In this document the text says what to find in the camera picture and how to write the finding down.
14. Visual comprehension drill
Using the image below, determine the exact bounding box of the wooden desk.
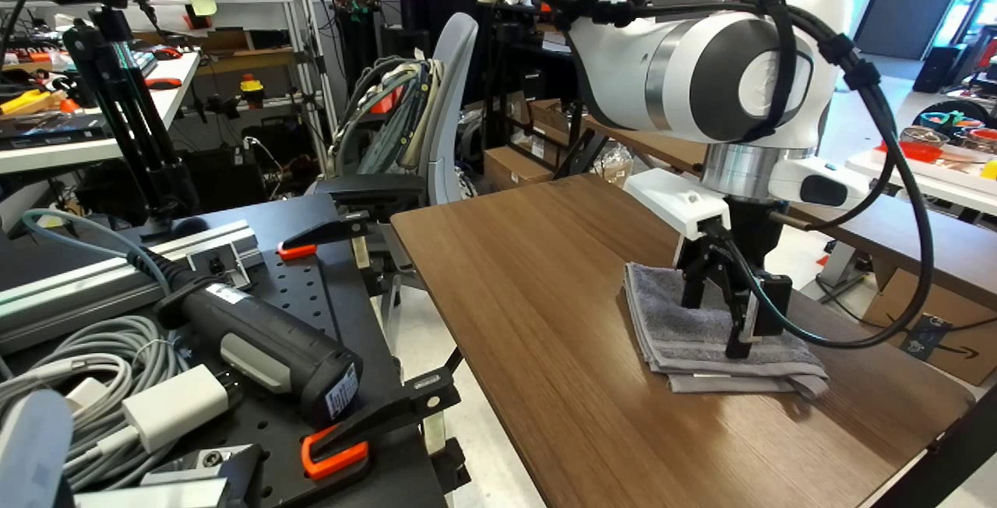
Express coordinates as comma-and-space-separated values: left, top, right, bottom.
583, 114, 997, 312

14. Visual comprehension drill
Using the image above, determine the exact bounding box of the metal shelf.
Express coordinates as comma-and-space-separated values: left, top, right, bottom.
167, 0, 341, 175

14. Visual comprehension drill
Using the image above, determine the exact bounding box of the stack of cardboard boxes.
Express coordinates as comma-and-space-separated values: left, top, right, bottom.
482, 98, 581, 192

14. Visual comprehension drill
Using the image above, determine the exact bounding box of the grey office chair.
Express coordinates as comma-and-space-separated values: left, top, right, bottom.
315, 12, 481, 292

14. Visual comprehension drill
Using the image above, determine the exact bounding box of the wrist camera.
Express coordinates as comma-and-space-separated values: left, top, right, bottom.
623, 168, 734, 243

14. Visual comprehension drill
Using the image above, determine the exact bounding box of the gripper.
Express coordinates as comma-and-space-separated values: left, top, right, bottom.
680, 198, 794, 360

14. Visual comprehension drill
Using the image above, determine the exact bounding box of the grey towel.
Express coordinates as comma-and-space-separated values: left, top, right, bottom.
622, 261, 831, 401

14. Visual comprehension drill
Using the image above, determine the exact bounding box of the black clamp with orange handle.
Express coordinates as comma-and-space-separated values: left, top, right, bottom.
276, 208, 376, 262
300, 366, 462, 482

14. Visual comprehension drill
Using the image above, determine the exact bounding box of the cardboard box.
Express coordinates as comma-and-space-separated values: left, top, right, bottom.
860, 267, 997, 386

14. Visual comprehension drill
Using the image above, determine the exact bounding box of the coil of grey cable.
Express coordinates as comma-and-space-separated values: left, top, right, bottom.
0, 315, 192, 493

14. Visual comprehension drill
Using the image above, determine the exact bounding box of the white power adapter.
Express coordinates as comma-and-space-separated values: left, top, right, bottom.
120, 364, 244, 455

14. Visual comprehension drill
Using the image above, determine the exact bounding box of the black speaker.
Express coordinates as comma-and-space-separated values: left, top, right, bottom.
912, 45, 964, 94

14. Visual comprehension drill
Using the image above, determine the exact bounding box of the teal cable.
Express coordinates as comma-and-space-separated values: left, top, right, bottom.
21, 209, 174, 296

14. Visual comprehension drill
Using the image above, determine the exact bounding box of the white table with clutter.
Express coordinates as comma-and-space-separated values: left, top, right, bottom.
845, 99, 997, 218

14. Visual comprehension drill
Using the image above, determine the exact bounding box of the aluminium rail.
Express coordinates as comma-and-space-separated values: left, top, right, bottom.
0, 220, 263, 355

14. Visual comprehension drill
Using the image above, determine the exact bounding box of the metal bracket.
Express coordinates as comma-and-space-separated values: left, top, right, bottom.
74, 443, 263, 508

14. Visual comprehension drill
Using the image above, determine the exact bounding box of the camera on tripod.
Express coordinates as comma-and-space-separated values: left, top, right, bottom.
4, 0, 202, 222

